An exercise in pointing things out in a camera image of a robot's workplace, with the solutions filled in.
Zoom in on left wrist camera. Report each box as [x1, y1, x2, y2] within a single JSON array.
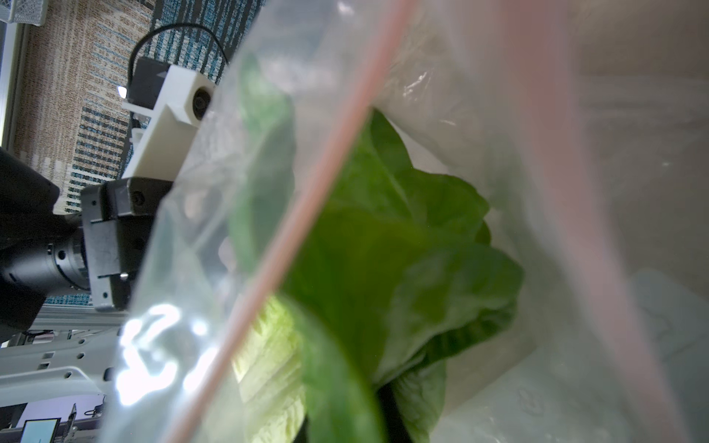
[[122, 57, 216, 181]]

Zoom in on clear pink-zip lettuce bag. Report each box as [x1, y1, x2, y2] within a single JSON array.
[[100, 1, 708, 442]]

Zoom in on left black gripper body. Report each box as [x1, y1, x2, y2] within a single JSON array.
[[81, 177, 173, 310]]

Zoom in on clear blue-zip bag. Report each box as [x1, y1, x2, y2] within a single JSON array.
[[430, 269, 708, 442]]

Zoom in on green lettuce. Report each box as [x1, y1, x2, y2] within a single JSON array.
[[226, 54, 524, 443]]

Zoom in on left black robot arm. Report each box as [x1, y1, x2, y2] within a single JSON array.
[[1, 151, 173, 341]]

